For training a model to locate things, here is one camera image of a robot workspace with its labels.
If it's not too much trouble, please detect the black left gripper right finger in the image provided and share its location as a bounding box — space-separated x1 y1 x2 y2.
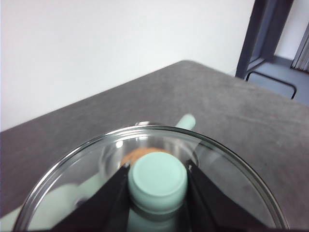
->
185 159 273 232

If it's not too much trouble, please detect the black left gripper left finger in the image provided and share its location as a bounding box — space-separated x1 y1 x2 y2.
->
52 164 132 232

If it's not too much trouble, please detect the brown potato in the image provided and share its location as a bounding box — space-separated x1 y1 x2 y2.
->
120 147 169 168

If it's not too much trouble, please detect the mint green steamer pot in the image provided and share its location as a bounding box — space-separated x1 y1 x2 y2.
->
77 115 201 194

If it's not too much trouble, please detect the grey slatted blind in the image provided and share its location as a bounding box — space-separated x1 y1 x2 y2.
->
291 25 309 73

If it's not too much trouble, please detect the black metal tube frame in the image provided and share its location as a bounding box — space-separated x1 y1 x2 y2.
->
245 71 297 100

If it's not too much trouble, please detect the dark grey door frame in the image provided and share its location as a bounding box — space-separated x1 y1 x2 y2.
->
235 0 295 78

